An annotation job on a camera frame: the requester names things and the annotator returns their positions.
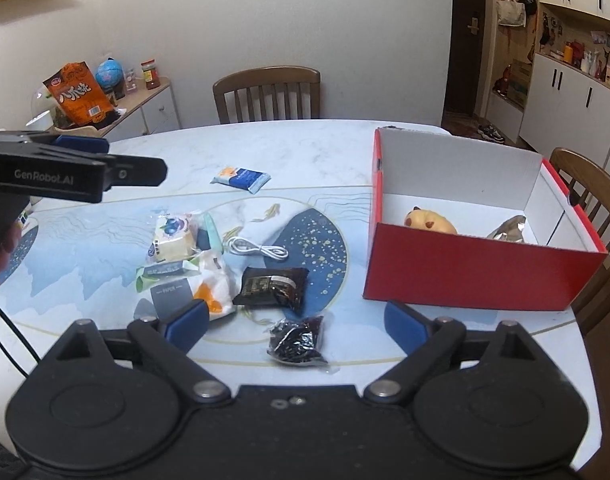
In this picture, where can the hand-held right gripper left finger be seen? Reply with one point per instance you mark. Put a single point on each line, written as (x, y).
(187, 324)

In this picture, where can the silver foil packet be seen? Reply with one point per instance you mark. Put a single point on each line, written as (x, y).
(507, 230)

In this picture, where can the brown bag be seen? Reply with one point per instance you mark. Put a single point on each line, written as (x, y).
(503, 80)

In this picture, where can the yellow brown plush toy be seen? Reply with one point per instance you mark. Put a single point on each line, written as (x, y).
(430, 220)

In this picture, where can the blue globe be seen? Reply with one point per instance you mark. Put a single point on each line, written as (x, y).
(107, 72)

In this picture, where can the marble printed desktop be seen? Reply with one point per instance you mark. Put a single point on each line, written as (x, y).
(310, 160)

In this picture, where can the white sideboard with wooden top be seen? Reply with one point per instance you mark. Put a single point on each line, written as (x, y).
(155, 112)

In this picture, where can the white orange snack bag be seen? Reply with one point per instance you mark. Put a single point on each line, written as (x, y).
(216, 285)

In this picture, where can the black hanging bag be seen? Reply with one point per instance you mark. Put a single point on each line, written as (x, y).
(528, 1)

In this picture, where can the clear packet of dark dried fruit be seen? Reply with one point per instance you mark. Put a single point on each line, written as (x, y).
(297, 341)

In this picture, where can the dark brown door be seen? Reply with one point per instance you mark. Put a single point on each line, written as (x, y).
(472, 70)

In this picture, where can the blueberry bread packet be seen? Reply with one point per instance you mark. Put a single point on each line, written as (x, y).
(171, 240)

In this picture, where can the orange bottle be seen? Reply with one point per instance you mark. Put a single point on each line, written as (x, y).
(568, 54)

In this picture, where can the blue tissue packet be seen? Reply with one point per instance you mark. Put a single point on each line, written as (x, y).
(242, 179)

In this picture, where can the white floor cupboard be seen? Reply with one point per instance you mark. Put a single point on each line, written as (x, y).
(570, 105)

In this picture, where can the mint green pen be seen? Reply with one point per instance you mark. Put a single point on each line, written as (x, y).
(214, 232)

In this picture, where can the grey tissue packet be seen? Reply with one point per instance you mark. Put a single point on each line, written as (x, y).
(174, 296)

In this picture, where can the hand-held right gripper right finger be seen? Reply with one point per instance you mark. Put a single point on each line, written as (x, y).
(402, 326)

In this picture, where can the brown wooden chair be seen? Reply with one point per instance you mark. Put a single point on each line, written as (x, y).
(267, 95)
(580, 170)

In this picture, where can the red cardboard shoebox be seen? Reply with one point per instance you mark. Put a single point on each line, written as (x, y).
(460, 272)

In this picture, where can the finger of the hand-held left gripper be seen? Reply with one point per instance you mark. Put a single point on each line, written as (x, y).
(82, 144)
(135, 171)

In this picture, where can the white tote bag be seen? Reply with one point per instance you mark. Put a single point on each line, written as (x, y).
(510, 10)

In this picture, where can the dark sneakers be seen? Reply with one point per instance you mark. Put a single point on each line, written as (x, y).
(491, 133)

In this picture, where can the clear acrylic stand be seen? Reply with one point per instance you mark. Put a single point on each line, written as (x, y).
(130, 80)

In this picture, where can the dark brown snack packet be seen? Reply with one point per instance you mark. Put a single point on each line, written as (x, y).
(272, 287)

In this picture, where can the red sauce jar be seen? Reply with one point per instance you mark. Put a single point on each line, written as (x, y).
(150, 76)

